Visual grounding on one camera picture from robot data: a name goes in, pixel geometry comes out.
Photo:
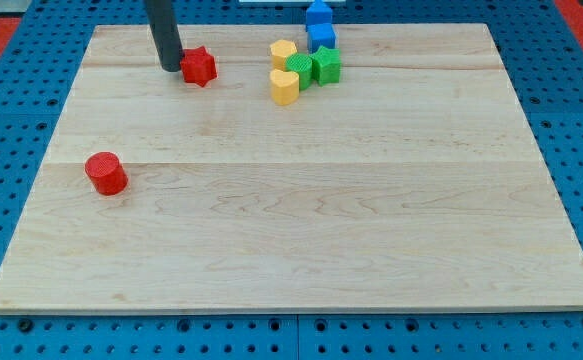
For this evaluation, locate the blue cube block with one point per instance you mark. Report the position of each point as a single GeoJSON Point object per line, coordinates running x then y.
{"type": "Point", "coordinates": [320, 35]}

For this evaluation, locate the blue triangle block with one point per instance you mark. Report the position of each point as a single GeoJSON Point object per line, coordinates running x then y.
{"type": "Point", "coordinates": [318, 13]}

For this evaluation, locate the yellow heart block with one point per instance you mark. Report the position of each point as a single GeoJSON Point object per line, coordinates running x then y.
{"type": "Point", "coordinates": [284, 86]}

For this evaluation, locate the yellow hexagon block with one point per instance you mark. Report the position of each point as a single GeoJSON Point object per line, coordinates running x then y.
{"type": "Point", "coordinates": [280, 51]}

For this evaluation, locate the green star block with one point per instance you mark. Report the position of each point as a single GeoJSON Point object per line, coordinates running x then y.
{"type": "Point", "coordinates": [326, 65]}

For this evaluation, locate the green cylinder block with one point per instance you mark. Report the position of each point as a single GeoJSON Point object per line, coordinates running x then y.
{"type": "Point", "coordinates": [301, 64]}

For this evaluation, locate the red cylinder block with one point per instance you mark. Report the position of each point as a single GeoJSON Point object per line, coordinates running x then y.
{"type": "Point", "coordinates": [106, 173]}

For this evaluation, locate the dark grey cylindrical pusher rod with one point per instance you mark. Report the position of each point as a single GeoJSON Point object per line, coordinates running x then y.
{"type": "Point", "coordinates": [164, 30]}

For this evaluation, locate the red star block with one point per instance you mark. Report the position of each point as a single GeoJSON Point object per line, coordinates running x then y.
{"type": "Point", "coordinates": [198, 66]}

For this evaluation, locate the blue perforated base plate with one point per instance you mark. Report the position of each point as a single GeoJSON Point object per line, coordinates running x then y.
{"type": "Point", "coordinates": [537, 42]}

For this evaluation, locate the light wooden board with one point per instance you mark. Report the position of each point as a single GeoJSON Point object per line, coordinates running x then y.
{"type": "Point", "coordinates": [414, 185]}

